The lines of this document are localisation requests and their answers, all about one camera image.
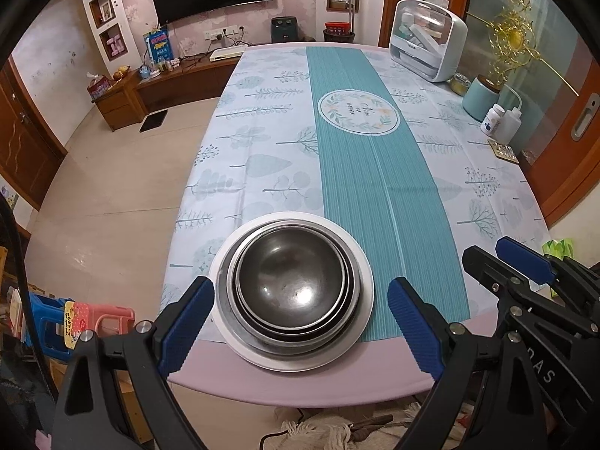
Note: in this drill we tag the black floor mat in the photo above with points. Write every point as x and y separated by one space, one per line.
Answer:
153 121

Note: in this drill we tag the white storage box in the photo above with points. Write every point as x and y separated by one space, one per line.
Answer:
429 42

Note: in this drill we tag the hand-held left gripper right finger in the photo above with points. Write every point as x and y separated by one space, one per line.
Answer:
417 330

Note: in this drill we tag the green white bag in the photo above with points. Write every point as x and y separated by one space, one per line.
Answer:
558 248

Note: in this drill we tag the blue printed box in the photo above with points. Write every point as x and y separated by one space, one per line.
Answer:
158 49

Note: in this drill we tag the brown wooden door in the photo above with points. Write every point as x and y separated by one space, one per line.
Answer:
26 145

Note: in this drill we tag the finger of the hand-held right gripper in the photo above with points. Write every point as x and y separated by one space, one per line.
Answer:
525 260
492 274

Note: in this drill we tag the glass jar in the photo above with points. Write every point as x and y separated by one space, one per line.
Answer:
458 85

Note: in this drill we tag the white plate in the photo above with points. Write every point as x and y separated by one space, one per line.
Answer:
364 281

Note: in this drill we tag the white wall shelf unit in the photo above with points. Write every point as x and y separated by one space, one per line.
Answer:
101 9

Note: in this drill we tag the pink plastic stool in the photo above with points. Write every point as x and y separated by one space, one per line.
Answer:
108 316

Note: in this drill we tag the white squeeze bottle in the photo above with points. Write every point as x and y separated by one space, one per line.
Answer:
505 126

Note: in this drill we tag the teal canister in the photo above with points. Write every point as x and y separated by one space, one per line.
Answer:
480 98

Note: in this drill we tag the black heater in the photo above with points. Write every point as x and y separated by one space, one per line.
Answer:
284 30

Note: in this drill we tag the white pill bottle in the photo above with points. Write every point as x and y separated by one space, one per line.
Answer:
492 122

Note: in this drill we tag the white set-top box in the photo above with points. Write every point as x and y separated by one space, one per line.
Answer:
228 54

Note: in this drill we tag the tree print tablecloth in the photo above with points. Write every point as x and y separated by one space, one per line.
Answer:
262 150

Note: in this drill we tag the wooden coaster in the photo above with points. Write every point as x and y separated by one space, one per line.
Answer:
503 151

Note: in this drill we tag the red black bucket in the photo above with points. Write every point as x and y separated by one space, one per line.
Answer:
338 33

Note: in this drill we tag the pink steel bowl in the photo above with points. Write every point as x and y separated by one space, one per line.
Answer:
350 290

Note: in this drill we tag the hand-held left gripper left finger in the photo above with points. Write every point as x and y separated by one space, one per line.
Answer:
187 326

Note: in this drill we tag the red tissue box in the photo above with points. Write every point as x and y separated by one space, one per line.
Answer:
98 88

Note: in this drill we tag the teal striped table runner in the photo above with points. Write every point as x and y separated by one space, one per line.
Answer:
375 187

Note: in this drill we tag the wide flat-bottomed steel bowl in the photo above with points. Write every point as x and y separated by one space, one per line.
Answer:
241 318

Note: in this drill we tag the blue plastic stool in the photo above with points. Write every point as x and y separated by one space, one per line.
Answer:
44 318

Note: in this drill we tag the gold wall ornament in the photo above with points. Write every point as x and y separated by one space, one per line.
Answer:
513 37

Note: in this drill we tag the wooden television cabinet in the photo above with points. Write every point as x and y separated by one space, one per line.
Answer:
187 79

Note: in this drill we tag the wooden sliding door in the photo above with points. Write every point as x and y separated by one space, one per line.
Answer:
567 164

